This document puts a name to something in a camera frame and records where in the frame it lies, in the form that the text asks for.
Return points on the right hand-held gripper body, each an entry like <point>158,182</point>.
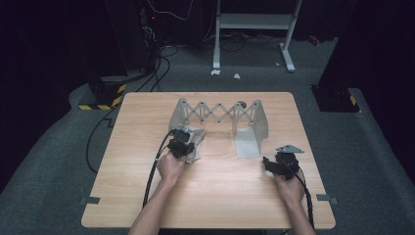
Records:
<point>287,163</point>

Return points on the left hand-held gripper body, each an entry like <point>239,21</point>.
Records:
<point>179,145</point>

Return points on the white paper scrap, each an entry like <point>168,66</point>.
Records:
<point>215,72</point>
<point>237,76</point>

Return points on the person's left hand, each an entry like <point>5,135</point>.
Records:
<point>171,168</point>

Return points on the grey tape strip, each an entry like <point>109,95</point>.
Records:
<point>90,200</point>
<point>326,197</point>

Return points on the person's right hand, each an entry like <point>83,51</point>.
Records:
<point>290,191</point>

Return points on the dark equipment rack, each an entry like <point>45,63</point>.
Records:
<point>130,32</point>

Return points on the black yellow striped stand base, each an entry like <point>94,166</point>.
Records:
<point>336,99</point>
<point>107,91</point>

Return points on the white metal stand frame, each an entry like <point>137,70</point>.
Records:
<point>254,21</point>

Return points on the small red object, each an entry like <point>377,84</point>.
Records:
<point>314,40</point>

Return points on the grey metal expandable rack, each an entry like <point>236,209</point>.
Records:
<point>248,137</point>

